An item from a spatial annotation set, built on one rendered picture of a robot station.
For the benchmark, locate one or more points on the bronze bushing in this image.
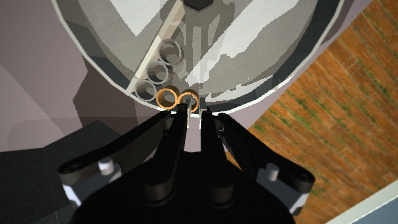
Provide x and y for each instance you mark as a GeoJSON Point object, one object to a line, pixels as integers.
{"type": "Point", "coordinates": [191, 92]}
{"type": "Point", "coordinates": [164, 103]}

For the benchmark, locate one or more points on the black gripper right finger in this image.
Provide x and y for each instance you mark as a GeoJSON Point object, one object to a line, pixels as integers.
{"type": "Point", "coordinates": [288, 181]}

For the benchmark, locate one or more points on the grey metal ring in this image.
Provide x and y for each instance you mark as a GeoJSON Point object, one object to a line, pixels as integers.
{"type": "Point", "coordinates": [163, 45]}
{"type": "Point", "coordinates": [141, 92]}
{"type": "Point", "coordinates": [150, 72]}

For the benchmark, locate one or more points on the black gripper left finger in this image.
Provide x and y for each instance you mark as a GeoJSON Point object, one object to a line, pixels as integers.
{"type": "Point", "coordinates": [87, 173]}

